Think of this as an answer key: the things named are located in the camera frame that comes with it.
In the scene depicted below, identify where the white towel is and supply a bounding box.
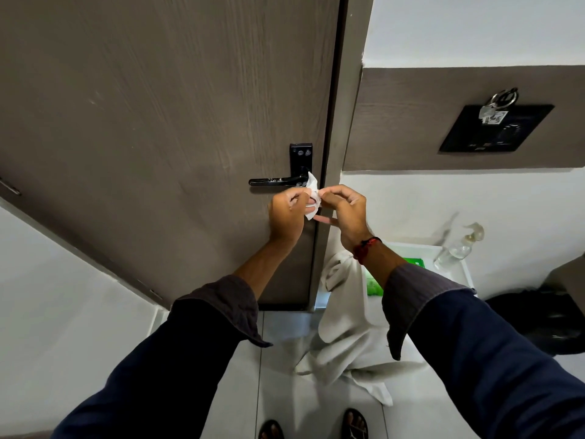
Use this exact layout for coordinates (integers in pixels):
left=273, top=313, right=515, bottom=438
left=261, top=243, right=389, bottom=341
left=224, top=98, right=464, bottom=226
left=294, top=249, right=431, bottom=407

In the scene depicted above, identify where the black door handle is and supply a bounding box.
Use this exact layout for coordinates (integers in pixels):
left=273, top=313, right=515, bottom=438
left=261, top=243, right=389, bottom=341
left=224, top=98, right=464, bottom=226
left=248, top=174, right=310, bottom=188

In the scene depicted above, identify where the grey-brown wooden door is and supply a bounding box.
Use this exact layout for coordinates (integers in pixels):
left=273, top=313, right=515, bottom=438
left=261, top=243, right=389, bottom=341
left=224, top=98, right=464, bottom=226
left=0, top=0, right=342, bottom=312

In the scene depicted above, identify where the metal keyring with keys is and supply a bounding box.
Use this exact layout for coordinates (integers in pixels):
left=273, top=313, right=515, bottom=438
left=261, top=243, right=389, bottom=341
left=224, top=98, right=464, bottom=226
left=478, top=87, right=520, bottom=127

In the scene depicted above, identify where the black sandal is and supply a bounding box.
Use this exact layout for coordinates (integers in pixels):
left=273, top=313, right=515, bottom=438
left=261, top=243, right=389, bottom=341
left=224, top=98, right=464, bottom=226
left=341, top=408, right=369, bottom=439
left=258, top=419, right=285, bottom=439

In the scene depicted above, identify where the person's right forearm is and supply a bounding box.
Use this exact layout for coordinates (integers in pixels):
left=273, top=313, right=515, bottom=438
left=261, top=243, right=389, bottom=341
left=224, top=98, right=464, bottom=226
left=360, top=243, right=585, bottom=439

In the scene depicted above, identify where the white tissue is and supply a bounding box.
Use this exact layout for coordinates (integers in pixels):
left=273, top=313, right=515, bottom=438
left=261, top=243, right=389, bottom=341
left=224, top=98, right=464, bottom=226
left=304, top=172, right=322, bottom=221

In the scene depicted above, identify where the green packet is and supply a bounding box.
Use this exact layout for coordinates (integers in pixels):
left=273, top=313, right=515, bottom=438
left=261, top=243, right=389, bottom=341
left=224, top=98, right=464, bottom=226
left=366, top=257, right=426, bottom=297

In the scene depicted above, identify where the person's left forearm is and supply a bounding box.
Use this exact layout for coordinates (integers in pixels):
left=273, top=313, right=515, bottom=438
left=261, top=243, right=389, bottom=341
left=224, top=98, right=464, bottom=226
left=51, top=237, right=288, bottom=439

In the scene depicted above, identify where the clear spray bottle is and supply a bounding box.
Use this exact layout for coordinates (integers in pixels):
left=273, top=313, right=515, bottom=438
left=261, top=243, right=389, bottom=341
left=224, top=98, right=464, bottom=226
left=433, top=222, right=485, bottom=271

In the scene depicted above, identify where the black bag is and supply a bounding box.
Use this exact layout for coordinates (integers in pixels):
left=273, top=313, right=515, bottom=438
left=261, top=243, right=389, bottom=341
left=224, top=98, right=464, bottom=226
left=484, top=287, right=585, bottom=357

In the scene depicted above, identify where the person's right hand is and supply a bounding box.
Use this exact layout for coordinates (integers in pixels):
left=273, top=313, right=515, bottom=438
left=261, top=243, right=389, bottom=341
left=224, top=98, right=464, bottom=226
left=314, top=184, right=374, bottom=253

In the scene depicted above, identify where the brown wooden wall panel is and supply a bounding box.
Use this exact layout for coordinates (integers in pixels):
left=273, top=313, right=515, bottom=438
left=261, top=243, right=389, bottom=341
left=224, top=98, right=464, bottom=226
left=342, top=65, right=585, bottom=172

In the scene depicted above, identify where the person's left hand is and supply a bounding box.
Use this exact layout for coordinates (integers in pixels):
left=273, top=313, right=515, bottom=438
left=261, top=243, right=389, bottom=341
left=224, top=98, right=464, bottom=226
left=268, top=187, right=315, bottom=248

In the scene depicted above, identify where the grey door frame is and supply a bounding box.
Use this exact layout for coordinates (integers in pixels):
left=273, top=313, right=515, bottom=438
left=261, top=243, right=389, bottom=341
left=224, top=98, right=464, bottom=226
left=308, top=0, right=375, bottom=312

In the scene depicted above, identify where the black wall switch panel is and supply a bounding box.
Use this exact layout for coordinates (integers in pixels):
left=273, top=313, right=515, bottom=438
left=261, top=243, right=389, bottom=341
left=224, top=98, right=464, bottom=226
left=438, top=103, right=555, bottom=154

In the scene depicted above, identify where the red wristband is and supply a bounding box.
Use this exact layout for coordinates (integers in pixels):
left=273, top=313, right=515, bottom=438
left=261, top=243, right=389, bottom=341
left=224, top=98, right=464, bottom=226
left=352, top=237, right=383, bottom=266

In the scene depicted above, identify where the black door lock plate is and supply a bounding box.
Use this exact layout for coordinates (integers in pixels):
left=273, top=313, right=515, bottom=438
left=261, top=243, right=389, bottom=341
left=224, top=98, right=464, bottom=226
left=289, top=143, right=314, bottom=177

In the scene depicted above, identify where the white tray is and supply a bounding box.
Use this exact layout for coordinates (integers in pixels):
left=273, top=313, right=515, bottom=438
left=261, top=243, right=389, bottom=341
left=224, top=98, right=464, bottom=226
left=365, top=241, right=477, bottom=298

